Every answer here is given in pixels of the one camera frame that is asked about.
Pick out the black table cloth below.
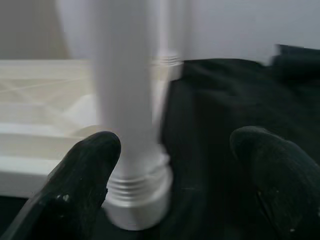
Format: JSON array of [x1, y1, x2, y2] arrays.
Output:
[[0, 44, 320, 240]]

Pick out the white plastic table top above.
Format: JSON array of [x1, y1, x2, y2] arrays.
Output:
[[0, 59, 182, 231]]

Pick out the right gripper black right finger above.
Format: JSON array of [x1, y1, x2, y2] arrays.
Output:
[[229, 126, 320, 240]]

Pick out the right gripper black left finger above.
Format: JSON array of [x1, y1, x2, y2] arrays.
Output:
[[0, 131, 122, 240]]

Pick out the white plastic table leg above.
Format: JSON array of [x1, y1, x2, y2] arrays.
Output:
[[93, 0, 173, 198], [157, 0, 181, 66]]

